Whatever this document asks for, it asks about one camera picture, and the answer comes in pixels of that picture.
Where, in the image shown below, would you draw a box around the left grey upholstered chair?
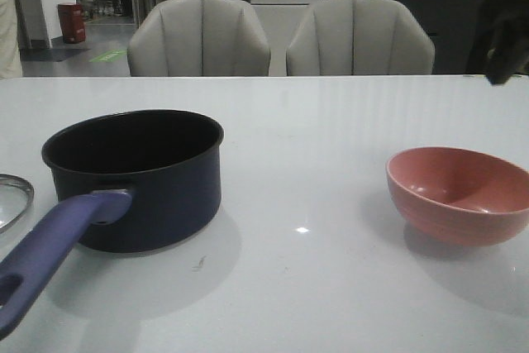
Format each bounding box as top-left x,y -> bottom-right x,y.
127,0 -> 271,77

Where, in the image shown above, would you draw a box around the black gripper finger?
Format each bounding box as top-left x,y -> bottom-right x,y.
484,0 -> 528,85

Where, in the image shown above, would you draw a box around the right grey upholstered chair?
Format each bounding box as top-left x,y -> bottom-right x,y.
285,0 -> 435,76

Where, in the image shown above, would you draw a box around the grey upholstered chair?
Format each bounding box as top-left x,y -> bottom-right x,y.
127,0 -> 271,77
285,0 -> 435,76

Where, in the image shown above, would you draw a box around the standing person beige clothes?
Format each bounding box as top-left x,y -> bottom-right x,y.
1,0 -> 22,79

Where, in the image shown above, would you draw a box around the red trash bin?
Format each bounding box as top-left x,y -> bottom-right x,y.
57,2 -> 86,44

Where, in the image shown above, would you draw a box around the glass lid with blue knob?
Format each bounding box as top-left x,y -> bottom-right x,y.
1,174 -> 35,233

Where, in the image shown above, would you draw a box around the dark blue saucepan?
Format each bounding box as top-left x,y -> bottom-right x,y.
1,109 -> 224,336

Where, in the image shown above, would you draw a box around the pink bowl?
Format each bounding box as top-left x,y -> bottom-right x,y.
386,147 -> 528,246

